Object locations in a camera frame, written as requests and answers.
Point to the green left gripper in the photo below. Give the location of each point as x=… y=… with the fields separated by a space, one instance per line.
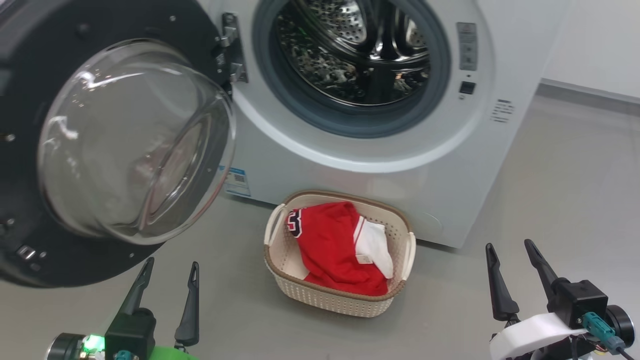
x=65 y=347

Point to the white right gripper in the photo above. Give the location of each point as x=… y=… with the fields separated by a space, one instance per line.
x=525 y=335

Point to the black glass washing machine door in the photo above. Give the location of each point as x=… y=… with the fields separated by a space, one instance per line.
x=125 y=145

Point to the red sports jersey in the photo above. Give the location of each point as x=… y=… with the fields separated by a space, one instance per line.
x=330 y=245

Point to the cream perforated laundry basket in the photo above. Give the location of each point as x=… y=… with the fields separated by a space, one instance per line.
x=285 y=260

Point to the white washing machine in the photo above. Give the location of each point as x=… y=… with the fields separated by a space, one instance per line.
x=425 y=190

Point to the black door latch slot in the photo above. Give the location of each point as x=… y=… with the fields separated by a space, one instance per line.
x=467 y=88

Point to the grey rubber door seal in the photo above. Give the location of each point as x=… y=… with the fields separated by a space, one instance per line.
x=350 y=122

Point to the metal door hinge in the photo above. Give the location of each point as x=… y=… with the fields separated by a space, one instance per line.
x=231 y=40

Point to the steel washing machine drum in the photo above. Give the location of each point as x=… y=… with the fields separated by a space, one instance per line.
x=350 y=30

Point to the blue energy label sticker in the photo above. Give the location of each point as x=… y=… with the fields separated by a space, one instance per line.
x=237 y=182

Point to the grey warning label strip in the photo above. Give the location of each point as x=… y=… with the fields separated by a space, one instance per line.
x=467 y=45

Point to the white panel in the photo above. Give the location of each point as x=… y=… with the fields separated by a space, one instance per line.
x=600 y=40

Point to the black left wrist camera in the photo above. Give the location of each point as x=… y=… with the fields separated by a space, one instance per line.
x=130 y=332

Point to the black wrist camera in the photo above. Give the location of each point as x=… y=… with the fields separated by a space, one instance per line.
x=130 y=332
x=580 y=302

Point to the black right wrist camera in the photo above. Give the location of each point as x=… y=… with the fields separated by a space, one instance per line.
x=580 y=302

